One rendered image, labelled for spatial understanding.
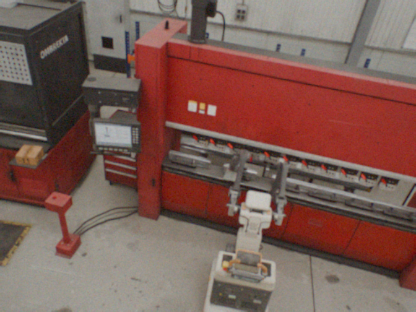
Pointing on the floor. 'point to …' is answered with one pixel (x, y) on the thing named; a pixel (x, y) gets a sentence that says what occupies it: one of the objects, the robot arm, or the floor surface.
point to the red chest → (114, 171)
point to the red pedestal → (62, 206)
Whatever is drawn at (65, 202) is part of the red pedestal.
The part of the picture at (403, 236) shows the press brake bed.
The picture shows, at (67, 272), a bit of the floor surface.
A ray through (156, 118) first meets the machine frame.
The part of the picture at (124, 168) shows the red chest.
